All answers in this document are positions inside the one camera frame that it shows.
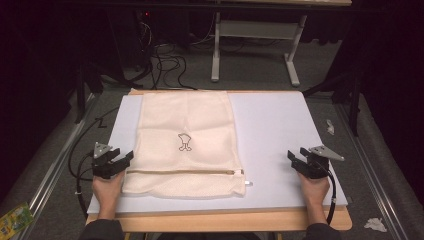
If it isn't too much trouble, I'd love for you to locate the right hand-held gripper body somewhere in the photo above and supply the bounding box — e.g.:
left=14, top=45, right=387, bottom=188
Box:
left=300, top=145, right=345, bottom=180

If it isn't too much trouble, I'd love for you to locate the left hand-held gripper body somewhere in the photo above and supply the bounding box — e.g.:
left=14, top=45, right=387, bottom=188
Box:
left=92, top=142, right=126, bottom=180

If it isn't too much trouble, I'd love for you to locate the cream mesh laundry bag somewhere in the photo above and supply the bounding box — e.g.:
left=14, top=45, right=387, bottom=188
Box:
left=121, top=91, right=254, bottom=200

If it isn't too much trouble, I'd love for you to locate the person's right hand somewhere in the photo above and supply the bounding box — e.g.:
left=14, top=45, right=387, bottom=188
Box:
left=297, top=172, right=331, bottom=212

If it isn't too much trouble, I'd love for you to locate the person's left hand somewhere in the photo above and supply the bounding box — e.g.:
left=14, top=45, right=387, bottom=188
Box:
left=91, top=170, right=126, bottom=214

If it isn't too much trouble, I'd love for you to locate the white foam board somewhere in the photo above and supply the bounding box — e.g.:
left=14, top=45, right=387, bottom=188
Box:
left=87, top=91, right=349, bottom=215

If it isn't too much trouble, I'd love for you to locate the black metal stand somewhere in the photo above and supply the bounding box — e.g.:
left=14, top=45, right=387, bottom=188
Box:
left=73, top=61, right=105, bottom=125
left=302, top=69, right=364, bottom=137

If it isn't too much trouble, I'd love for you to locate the crumpled white tissue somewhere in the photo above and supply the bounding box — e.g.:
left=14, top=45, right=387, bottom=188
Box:
left=363, top=217, right=389, bottom=234

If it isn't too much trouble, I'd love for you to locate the wooden table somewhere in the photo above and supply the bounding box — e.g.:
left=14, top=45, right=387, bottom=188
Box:
left=85, top=87, right=354, bottom=240

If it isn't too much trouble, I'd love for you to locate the green printed packet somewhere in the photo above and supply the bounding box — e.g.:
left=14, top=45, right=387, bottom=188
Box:
left=0, top=201, right=35, bottom=240

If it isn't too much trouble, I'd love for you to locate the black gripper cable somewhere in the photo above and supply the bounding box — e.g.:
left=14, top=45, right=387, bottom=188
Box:
left=75, top=150, right=97, bottom=220
left=324, top=169, right=337, bottom=226

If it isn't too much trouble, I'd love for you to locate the metal floor rail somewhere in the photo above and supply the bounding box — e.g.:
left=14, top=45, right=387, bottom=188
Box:
left=335, top=102, right=403, bottom=240
left=16, top=93, right=98, bottom=240

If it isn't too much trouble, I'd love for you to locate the tangle of black cables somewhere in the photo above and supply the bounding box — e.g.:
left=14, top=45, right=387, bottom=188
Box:
left=133, top=19, right=198, bottom=92

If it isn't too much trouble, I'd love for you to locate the white metal desk frame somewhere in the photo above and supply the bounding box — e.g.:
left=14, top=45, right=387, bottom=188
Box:
left=210, top=0, right=353, bottom=88

